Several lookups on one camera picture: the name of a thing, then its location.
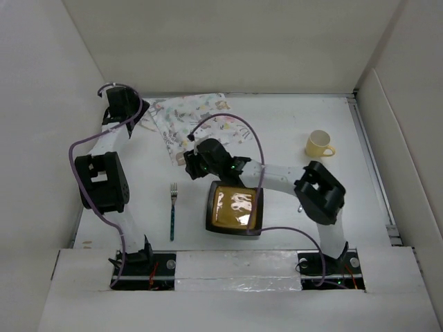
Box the animal print cloth placemat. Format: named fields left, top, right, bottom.
left=139, top=93, right=253, bottom=166

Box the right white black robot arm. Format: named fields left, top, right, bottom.
left=183, top=138, right=348, bottom=273

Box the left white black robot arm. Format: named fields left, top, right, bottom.
left=69, top=83, right=154, bottom=275

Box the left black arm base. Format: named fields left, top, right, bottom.
left=108, top=237, right=177, bottom=291

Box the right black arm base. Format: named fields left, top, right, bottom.
left=296, top=248, right=365, bottom=291

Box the square black yellow plate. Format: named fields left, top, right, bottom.
left=205, top=181, right=264, bottom=236

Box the fork with teal handle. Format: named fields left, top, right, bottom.
left=170, top=183, right=178, bottom=241

